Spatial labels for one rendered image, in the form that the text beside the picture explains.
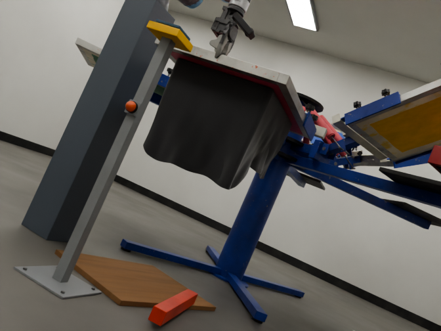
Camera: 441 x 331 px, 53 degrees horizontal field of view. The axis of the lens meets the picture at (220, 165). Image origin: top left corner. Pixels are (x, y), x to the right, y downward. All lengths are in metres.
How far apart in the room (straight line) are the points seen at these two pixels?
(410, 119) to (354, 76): 4.24
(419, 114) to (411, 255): 3.92
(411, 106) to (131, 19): 1.43
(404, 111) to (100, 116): 1.50
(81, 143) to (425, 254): 4.97
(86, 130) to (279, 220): 4.56
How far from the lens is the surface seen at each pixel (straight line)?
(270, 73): 1.66
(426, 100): 2.41
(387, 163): 3.13
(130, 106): 1.54
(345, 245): 6.23
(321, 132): 2.41
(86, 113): 2.15
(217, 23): 1.80
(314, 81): 6.74
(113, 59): 2.18
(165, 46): 1.62
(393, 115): 2.47
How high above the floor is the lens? 0.50
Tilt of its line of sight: 3 degrees up
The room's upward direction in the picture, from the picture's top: 24 degrees clockwise
